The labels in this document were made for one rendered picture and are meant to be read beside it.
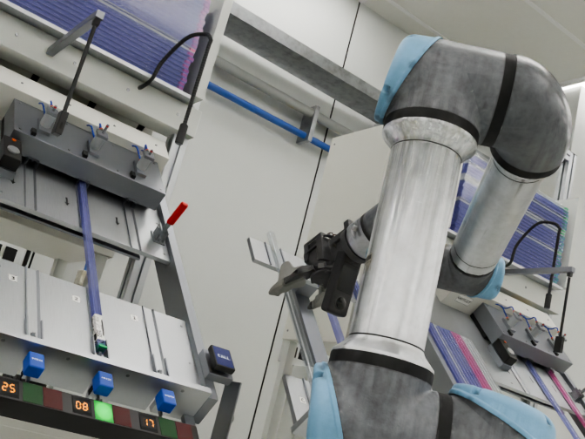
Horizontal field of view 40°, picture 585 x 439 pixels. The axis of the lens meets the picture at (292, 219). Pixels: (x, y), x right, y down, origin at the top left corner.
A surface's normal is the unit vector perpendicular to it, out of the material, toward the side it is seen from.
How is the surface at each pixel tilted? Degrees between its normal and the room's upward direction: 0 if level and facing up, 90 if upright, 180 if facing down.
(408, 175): 87
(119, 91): 90
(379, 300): 88
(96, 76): 90
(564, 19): 180
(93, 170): 132
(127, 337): 42
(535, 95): 103
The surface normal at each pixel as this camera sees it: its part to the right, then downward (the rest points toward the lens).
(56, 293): 0.57, -0.75
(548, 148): 0.33, 0.69
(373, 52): 0.58, -0.08
